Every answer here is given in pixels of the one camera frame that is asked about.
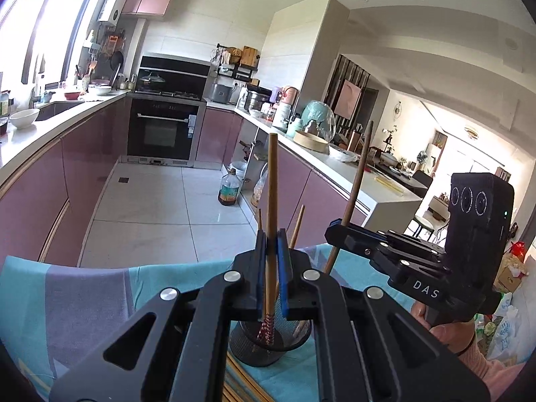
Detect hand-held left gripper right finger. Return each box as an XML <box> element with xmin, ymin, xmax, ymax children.
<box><xmin>277</xmin><ymin>229</ymin><xmax>491</xmax><ymax>402</ymax></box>

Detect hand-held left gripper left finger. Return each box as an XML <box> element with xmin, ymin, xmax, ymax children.
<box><xmin>49</xmin><ymin>229</ymin><xmax>269</xmax><ymax>402</ymax></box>

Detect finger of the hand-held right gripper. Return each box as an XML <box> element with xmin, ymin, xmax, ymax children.
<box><xmin>354</xmin><ymin>225</ymin><xmax>447</xmax><ymax>260</ymax></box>
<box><xmin>324</xmin><ymin>219</ymin><xmax>415</xmax><ymax>279</ymax></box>

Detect red-patterned bamboo chopstick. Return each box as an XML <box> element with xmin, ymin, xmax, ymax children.
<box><xmin>274</xmin><ymin>205</ymin><xmax>306</xmax><ymax>302</ymax></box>
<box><xmin>322</xmin><ymin>121</ymin><xmax>375</xmax><ymax>275</ymax></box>
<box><xmin>262</xmin><ymin>133</ymin><xmax>280</xmax><ymax>346</ymax></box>

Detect black mesh holder cup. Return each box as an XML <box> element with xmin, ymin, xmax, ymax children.
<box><xmin>228</xmin><ymin>317</ymin><xmax>313</xmax><ymax>368</ymax></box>

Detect bunch of bamboo chopsticks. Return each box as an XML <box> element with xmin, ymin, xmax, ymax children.
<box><xmin>224</xmin><ymin>356</ymin><xmax>262</xmax><ymax>402</ymax></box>

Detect person's right hand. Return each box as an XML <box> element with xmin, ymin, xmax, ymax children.
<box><xmin>410</xmin><ymin>301</ymin><xmax>477</xmax><ymax>355</ymax></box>

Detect dark dining table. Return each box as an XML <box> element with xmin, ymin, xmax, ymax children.
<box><xmin>374</xmin><ymin>162</ymin><xmax>434</xmax><ymax>198</ymax></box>

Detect cardboard box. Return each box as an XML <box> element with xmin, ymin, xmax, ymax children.
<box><xmin>496</xmin><ymin>255</ymin><xmax>527</xmax><ymax>294</ymax></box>

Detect pink base cabinets beside oven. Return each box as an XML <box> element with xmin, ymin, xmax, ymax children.
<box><xmin>196</xmin><ymin>107</ymin><xmax>373</xmax><ymax>252</ymax></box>

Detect cooking oil bottle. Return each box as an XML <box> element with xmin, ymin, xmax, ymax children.
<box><xmin>218</xmin><ymin>168</ymin><xmax>242</xmax><ymax>207</ymax></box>

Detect clear plastic bag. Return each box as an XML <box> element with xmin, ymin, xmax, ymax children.
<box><xmin>329</xmin><ymin>146</ymin><xmax>361</xmax><ymax>163</ymax></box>

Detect round bamboo sieve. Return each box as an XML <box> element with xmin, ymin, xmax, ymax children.
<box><xmin>293</xmin><ymin>131</ymin><xmax>330</xmax><ymax>154</ymax></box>

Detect white printed plastic bag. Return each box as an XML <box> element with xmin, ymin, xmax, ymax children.
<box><xmin>485</xmin><ymin>293</ymin><xmax>525</xmax><ymax>361</ymax></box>

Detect green plastic-wrapped item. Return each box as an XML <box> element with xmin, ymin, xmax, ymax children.
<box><xmin>301</xmin><ymin>100</ymin><xmax>336</xmax><ymax>139</ymax></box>

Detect black built-in oven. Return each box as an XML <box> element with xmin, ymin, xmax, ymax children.
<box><xmin>127</xmin><ymin>98</ymin><xmax>206</xmax><ymax>162</ymax></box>

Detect silver rice cooker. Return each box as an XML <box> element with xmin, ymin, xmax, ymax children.
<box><xmin>208</xmin><ymin>83</ymin><xmax>233</xmax><ymax>105</ymax></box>

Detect teal and grey tablecloth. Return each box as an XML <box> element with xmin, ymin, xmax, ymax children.
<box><xmin>0</xmin><ymin>245</ymin><xmax>423</xmax><ymax>402</ymax></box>

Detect gas stove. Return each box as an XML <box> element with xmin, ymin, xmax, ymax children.
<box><xmin>134</xmin><ymin>89</ymin><xmax>202</xmax><ymax>102</ymax></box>

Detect black countertop rack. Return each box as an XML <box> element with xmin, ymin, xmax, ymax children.
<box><xmin>211</xmin><ymin>44</ymin><xmax>261</xmax><ymax>85</ymax></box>

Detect black range hood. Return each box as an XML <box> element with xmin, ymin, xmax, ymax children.
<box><xmin>138</xmin><ymin>55</ymin><xmax>212</xmax><ymax>93</ymax></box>

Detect pot with glass lid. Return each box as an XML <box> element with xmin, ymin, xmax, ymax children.
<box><xmin>139</xmin><ymin>72</ymin><xmax>162</xmax><ymax>91</ymax></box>

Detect pink base cabinets under window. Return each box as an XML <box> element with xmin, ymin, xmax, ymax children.
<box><xmin>0</xmin><ymin>94</ymin><xmax>131</xmax><ymax>266</ymax></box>

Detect kitchen sink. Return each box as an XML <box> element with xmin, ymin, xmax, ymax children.
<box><xmin>36</xmin><ymin>99</ymin><xmax>85</xmax><ymax>122</ymax></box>

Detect large white bowl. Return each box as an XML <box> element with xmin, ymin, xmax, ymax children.
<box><xmin>9</xmin><ymin>109</ymin><xmax>41</xmax><ymax>130</ymax></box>

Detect white water heater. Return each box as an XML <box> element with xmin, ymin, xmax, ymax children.
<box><xmin>98</xmin><ymin>0</ymin><xmax>131</xmax><ymax>24</ymax></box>

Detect kitchen window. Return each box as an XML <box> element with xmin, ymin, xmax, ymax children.
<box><xmin>0</xmin><ymin>0</ymin><xmax>104</xmax><ymax>89</ymax></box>

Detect wall picture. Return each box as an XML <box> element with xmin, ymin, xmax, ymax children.
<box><xmin>335</xmin><ymin>79</ymin><xmax>363</xmax><ymax>120</ymax></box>

